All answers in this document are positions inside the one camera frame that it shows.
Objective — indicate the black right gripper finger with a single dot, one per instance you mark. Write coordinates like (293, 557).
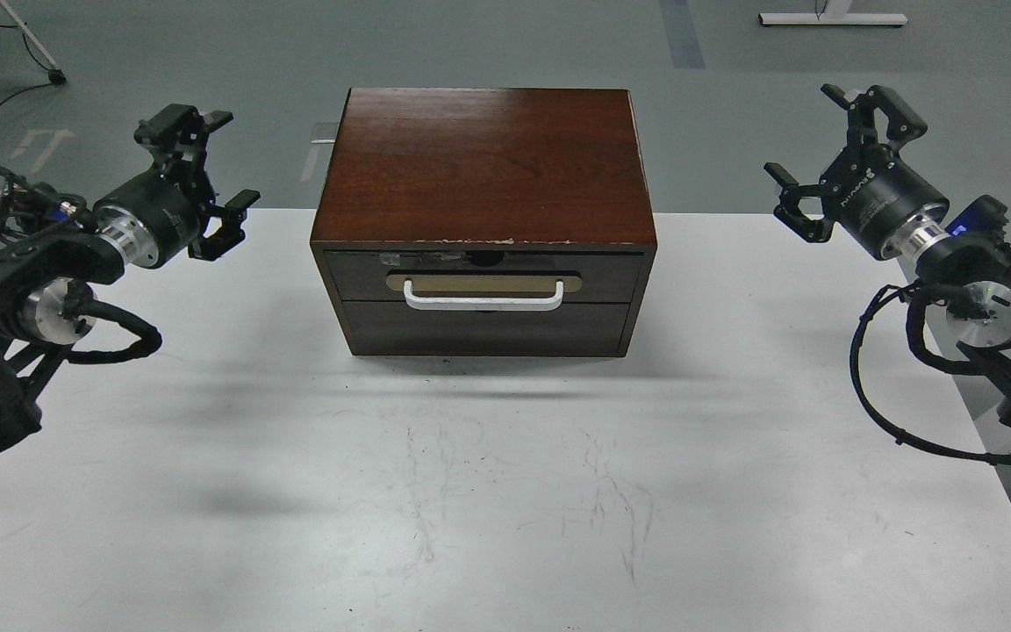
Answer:
(790, 195)
(879, 122)

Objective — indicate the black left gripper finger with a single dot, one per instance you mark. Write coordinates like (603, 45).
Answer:
(177, 137)
(230, 233)

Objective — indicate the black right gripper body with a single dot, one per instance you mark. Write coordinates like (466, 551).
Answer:
(875, 194)

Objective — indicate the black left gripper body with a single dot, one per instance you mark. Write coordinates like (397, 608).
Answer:
(153, 216)

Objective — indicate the wooden drawer with white handle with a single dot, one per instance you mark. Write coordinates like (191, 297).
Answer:
(589, 277)

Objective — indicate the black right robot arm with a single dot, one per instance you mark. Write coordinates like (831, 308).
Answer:
(959, 305)

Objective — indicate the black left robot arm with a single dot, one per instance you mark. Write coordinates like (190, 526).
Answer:
(54, 248)

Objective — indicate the white desk foot background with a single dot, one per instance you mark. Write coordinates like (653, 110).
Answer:
(833, 13)

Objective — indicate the dark wooden cabinet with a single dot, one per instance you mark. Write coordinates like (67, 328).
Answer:
(495, 170)

